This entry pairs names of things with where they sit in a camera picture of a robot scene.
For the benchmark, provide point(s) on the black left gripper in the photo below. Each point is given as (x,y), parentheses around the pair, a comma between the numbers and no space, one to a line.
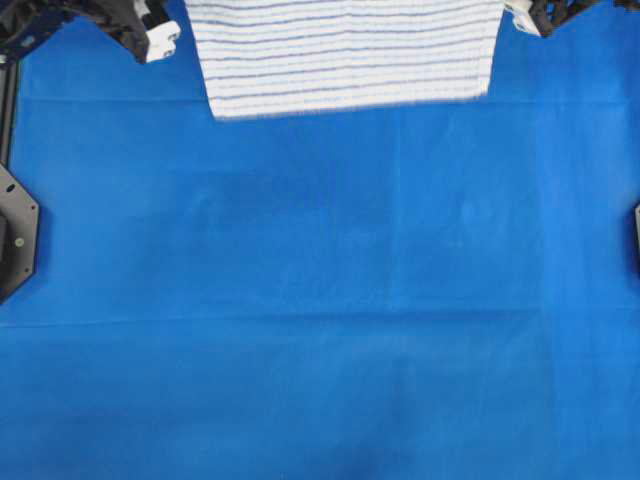
(142,27)

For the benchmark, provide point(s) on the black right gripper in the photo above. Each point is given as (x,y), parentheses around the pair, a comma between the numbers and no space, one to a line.
(539,17)

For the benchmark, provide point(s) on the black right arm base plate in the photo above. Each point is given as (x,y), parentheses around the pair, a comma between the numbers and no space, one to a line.
(636,223)

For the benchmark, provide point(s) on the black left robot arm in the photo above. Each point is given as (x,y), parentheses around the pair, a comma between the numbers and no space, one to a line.
(26,25)

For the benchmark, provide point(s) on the blue table cloth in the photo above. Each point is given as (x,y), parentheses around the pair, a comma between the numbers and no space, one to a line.
(430,291)

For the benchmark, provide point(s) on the white blue striped towel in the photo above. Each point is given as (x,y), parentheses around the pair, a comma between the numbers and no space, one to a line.
(273,58)

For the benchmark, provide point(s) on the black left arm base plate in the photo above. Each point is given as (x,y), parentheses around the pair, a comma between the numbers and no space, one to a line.
(19,233)

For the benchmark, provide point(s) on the black frame rail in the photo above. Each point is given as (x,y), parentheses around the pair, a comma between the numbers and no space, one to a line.
(9,92)

